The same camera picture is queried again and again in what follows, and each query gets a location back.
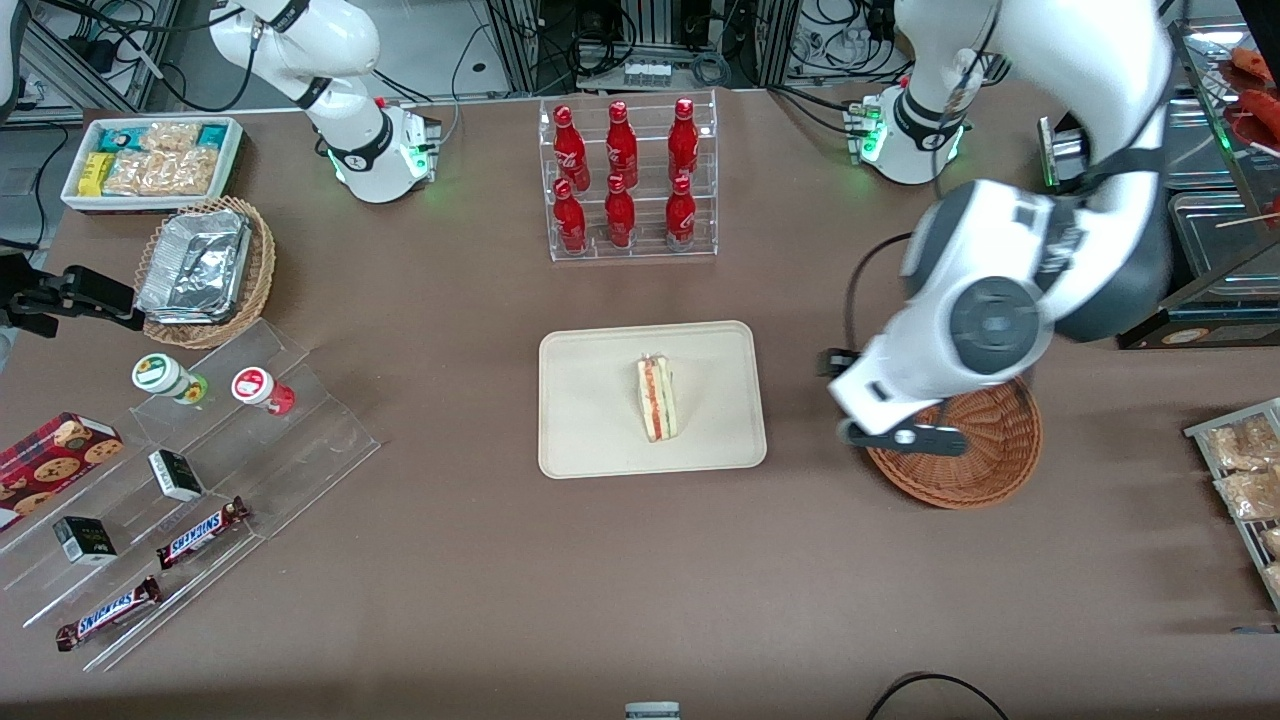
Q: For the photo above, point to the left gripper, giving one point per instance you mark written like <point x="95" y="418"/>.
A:
<point x="828" y="361"/>

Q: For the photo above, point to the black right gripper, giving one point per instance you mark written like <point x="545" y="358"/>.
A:
<point x="88" y="291"/>

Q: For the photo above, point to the triangle sandwich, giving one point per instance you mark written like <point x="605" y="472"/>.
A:
<point x="657" y="400"/>

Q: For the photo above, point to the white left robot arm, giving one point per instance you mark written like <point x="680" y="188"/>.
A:
<point x="1000" y="250"/>

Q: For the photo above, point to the brown wicker basket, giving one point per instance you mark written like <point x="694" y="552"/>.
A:
<point x="990" y="460"/>

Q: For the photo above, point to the tan wicker basket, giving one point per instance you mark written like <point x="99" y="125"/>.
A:
<point x="258" y="290"/>

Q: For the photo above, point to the beige plastic tray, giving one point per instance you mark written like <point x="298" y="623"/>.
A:
<point x="590" y="400"/>

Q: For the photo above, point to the tray of packaged snacks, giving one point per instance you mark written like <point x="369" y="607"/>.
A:
<point x="1200" y="432"/>

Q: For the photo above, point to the steel cabinet tray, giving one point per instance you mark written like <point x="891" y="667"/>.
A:
<point x="1220" y="240"/>
<point x="1200" y="150"/>

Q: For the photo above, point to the green lid white jar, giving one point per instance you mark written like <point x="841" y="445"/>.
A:
<point x="155" y="372"/>

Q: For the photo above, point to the foil container stack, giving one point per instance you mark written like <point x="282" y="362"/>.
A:
<point x="195" y="265"/>

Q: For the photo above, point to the white snack bin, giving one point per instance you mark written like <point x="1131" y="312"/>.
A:
<point x="150" y="205"/>

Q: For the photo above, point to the yellow snack packet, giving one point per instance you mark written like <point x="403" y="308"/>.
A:
<point x="95" y="175"/>

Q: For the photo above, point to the clear cracker bag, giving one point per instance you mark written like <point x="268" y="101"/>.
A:
<point x="170" y="136"/>
<point x="140" y="172"/>
<point x="198" y="170"/>

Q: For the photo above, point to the teal snack packet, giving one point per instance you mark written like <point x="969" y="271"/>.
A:
<point x="115" y="138"/>
<point x="213" y="135"/>

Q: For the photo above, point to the red cookie box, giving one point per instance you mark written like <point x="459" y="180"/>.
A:
<point x="50" y="460"/>

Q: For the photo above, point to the red lid white jar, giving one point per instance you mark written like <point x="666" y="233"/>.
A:
<point x="252" y="384"/>

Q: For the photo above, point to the small black box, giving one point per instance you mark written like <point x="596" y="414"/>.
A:
<point x="85" y="540"/>
<point x="176" y="476"/>

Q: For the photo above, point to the Snickers chocolate bar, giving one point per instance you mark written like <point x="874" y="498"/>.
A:
<point x="107" y="613"/>
<point x="200" y="533"/>

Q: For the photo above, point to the clear acrylic stepped stand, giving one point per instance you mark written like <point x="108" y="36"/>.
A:
<point x="320" y="440"/>

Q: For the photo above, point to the red cola bottle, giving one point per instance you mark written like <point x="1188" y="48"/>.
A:
<point x="684" y="138"/>
<point x="570" y="218"/>
<point x="567" y="140"/>
<point x="619" y="215"/>
<point x="621" y="140"/>
<point x="680" y="215"/>

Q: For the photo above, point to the clear pastry bag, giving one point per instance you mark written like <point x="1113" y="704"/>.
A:
<point x="1272" y="542"/>
<point x="1245" y="445"/>
<point x="1274" y="578"/>
<point x="1250" y="495"/>

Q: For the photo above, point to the clear acrylic bottle rack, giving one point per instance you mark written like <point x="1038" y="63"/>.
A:
<point x="645" y="175"/>

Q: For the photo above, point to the small grey device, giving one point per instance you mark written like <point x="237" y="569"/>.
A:
<point x="652" y="712"/>

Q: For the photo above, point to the wooden skewer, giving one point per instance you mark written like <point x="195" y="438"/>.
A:
<point x="1250" y="219"/>

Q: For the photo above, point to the white power strip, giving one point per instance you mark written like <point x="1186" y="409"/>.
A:
<point x="647" y="72"/>

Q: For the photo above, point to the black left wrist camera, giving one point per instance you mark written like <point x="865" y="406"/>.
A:
<point x="840" y="362"/>

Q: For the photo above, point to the aluminium frame rack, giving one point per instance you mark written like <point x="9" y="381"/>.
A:
<point x="640" y="25"/>
<point x="60" y="60"/>

